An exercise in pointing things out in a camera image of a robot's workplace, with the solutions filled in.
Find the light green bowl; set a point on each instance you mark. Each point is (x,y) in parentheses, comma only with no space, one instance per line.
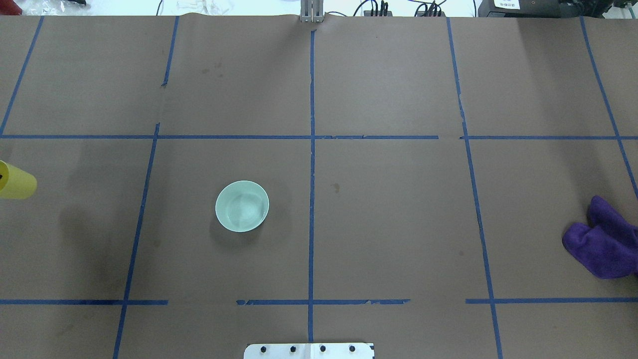
(242,206)

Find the yellow cup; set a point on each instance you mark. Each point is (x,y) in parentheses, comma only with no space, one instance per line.
(16,183)

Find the black computer box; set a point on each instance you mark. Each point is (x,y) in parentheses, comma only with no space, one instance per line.
(541,8)

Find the purple cloth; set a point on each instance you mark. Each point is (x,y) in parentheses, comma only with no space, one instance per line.
(607,245)

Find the aluminium frame post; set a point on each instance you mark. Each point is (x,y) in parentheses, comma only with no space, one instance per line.
(312,11)

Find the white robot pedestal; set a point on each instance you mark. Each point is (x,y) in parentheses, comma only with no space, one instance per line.
(310,351)

